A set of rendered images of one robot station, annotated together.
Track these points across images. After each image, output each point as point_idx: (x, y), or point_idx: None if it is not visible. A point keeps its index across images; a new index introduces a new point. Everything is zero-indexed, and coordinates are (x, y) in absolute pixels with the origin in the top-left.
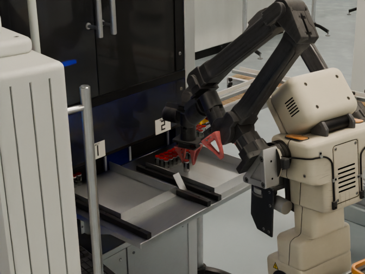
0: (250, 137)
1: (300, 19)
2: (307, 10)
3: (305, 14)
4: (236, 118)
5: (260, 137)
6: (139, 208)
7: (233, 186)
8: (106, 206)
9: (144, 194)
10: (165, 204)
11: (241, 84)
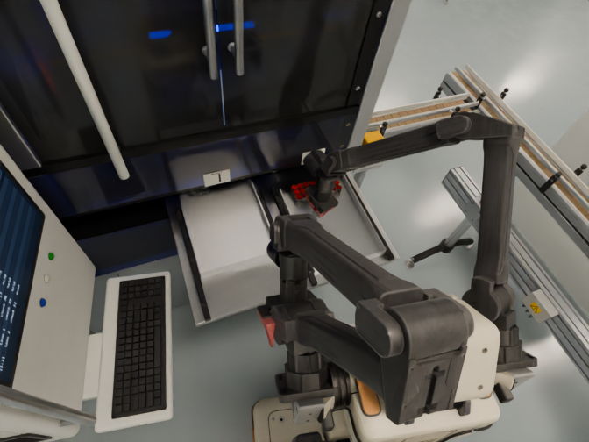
0: (303, 365)
1: (422, 383)
2: (461, 353)
3: (449, 365)
4: (293, 337)
5: (321, 365)
6: (227, 267)
7: None
8: (205, 240)
9: (251, 238)
10: (260, 265)
11: (449, 98)
